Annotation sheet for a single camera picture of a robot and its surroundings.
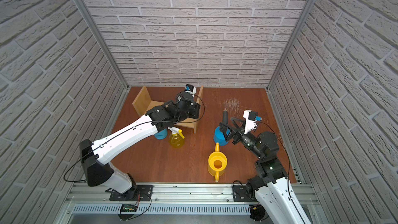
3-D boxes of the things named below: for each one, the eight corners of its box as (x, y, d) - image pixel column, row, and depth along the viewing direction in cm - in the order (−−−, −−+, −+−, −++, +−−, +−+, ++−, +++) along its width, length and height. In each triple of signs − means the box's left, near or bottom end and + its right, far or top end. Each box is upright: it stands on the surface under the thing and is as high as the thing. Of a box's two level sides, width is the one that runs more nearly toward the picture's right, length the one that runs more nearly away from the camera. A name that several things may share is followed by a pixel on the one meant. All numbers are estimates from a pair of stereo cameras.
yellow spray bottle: (170, 148, 90) (164, 133, 76) (171, 141, 93) (166, 126, 79) (185, 148, 91) (182, 133, 76) (185, 141, 93) (182, 126, 79)
